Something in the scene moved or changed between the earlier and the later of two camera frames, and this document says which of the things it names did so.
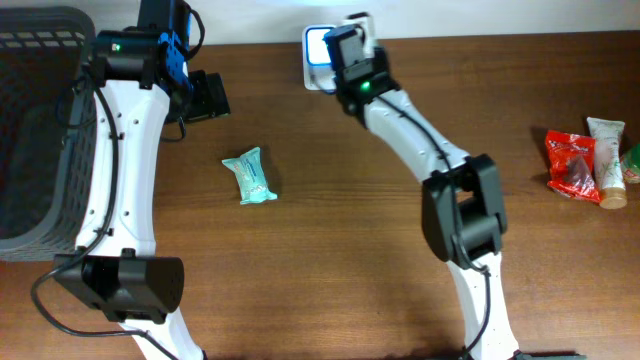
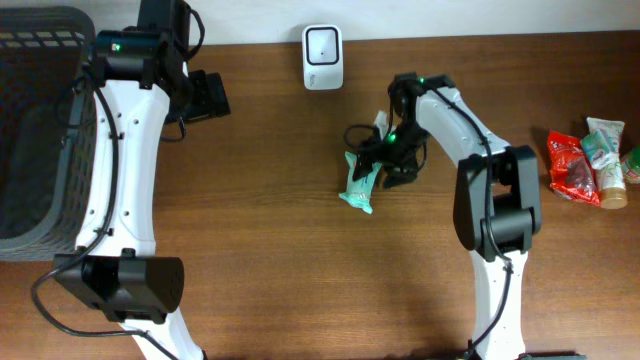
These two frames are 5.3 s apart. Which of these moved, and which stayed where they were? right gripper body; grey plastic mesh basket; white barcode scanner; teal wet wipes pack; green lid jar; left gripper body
Moved: teal wet wipes pack; right gripper body
Stayed: white barcode scanner; grey plastic mesh basket; green lid jar; left gripper body
